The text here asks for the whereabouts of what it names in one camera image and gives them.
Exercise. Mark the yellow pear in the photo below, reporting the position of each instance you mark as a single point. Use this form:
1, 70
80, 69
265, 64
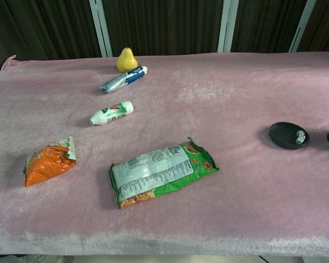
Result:
126, 61

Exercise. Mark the white bottle green red label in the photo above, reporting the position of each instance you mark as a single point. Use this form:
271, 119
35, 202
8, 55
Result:
112, 112

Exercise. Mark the orange snack bag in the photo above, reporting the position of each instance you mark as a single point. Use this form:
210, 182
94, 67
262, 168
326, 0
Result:
48, 164

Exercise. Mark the green snack bag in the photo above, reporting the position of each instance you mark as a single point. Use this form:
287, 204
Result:
161, 172

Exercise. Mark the pink plush table cloth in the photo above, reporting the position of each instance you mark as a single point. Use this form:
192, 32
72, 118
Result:
181, 109

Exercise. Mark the blue white toothpaste tube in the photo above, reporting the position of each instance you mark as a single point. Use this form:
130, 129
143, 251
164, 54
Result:
123, 79

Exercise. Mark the white frame post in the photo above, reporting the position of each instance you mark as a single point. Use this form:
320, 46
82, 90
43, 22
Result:
303, 27
227, 27
100, 27

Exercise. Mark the white die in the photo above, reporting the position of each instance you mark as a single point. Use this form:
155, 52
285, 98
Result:
299, 141
300, 134

